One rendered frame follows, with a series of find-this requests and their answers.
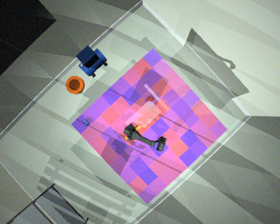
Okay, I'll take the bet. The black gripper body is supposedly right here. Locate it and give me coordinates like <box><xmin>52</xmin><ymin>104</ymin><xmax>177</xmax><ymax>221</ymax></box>
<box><xmin>127</xmin><ymin>124</ymin><xmax>138</xmax><ymax>132</ymax></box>

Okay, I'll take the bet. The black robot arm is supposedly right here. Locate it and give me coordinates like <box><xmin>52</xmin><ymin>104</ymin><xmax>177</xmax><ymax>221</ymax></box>
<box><xmin>123</xmin><ymin>127</ymin><xmax>167</xmax><ymax>151</ymax></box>

